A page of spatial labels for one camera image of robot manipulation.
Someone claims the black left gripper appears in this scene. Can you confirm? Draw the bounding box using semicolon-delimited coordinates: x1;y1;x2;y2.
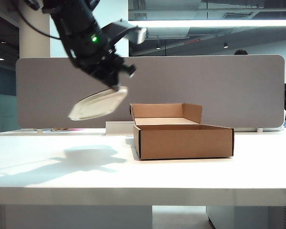
72;45;136;93

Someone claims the beige pulp fibre lid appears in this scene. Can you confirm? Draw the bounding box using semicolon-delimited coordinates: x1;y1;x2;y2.
68;85;129;121

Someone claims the brown cardboard mailer box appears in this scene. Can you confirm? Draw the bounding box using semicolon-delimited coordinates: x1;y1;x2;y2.
130;103;235;160

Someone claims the grey fabric desk partition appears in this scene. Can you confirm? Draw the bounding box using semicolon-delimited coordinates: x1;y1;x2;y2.
16;54;286;132

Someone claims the dark glass door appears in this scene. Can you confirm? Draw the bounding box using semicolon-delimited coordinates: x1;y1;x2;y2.
0;10;20;134

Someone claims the white cable tray box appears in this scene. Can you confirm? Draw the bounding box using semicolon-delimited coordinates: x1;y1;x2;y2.
105;121;136;136

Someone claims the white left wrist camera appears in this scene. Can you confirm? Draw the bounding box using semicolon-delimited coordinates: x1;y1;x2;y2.
100;20;148;45

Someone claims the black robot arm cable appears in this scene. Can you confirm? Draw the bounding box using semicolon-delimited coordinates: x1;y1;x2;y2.
19;0;62;40

